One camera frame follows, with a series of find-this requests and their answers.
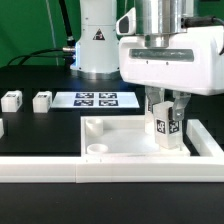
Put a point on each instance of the white block at left edge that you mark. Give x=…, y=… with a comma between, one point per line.
x=1, y=128

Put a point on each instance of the white L-shaped obstacle fence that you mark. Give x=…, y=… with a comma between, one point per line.
x=206, y=166

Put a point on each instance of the white square table top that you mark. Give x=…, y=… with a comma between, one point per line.
x=122, y=136

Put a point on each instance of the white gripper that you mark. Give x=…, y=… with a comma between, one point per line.
x=165, y=50

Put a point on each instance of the marker plate with tags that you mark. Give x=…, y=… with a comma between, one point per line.
x=95, y=100

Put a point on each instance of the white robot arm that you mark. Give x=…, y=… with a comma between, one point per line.
x=97, y=51

